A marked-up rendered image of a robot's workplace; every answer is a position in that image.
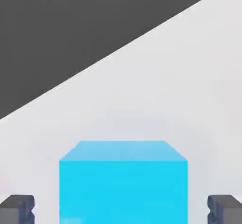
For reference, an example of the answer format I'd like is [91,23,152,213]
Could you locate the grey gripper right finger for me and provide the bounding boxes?
[207,194,242,224]

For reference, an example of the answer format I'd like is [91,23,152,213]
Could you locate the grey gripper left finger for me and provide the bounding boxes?
[0,194,35,224]

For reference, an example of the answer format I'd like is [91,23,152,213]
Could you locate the small cyan cube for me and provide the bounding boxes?
[59,140,189,224]

